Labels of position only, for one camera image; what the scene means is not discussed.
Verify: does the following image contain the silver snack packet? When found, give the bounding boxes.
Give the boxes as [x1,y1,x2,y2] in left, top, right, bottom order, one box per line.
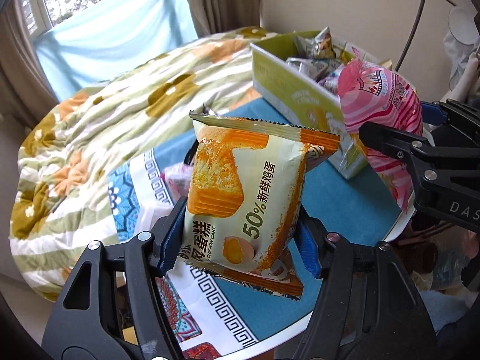
[293,27,336,59]

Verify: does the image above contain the floral striped quilt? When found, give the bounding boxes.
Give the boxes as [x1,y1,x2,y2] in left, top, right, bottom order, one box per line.
[9,27,270,302]

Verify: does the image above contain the left beige curtain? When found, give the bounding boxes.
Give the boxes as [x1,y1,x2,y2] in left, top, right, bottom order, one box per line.
[1,0,58,128]

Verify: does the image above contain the light blue window cloth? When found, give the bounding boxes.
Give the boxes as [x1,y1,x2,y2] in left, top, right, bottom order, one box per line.
[33,0,198,101]

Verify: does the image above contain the chiffon cake packet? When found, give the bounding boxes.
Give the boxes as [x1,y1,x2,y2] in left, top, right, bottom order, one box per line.
[179,112,340,299]

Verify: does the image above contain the black floor lamp pole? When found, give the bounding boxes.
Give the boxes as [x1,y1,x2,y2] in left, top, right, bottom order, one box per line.
[394,0,456,72]

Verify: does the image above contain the green cardboard box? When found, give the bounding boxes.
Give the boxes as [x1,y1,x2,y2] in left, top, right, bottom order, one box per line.
[252,31,391,180]

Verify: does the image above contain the pink striped snack bag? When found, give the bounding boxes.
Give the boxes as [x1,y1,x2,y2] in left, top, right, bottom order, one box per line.
[337,59,423,211]

